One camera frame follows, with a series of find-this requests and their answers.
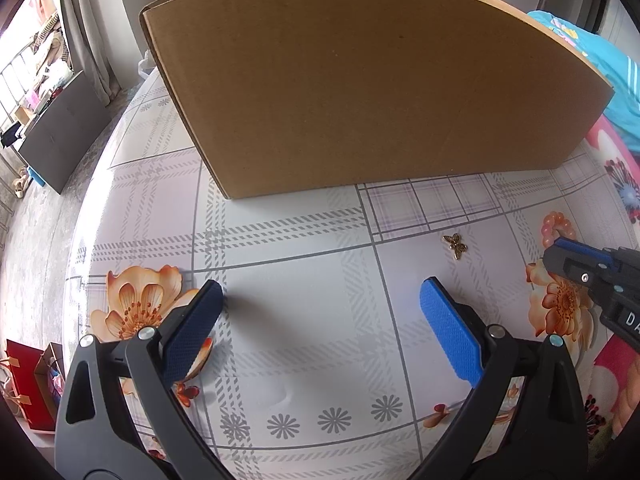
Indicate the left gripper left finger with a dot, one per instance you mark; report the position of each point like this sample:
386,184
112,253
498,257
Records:
95,436

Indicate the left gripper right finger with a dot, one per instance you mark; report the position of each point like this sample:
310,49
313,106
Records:
546,437

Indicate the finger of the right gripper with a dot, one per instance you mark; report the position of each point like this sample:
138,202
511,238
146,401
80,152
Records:
566,252
572,269

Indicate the gold butterfly pendant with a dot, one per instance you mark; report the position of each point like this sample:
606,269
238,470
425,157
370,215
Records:
456,245

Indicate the pink floral blanket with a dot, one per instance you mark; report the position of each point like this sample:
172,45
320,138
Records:
613,394

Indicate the red gift bag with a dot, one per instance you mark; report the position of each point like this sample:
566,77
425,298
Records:
39,379

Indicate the dark grey cabinet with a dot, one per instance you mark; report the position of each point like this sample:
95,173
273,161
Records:
60,136

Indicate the brown cardboard box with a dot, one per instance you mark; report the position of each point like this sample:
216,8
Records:
282,96

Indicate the grey curtain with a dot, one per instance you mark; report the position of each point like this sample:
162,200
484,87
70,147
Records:
86,46

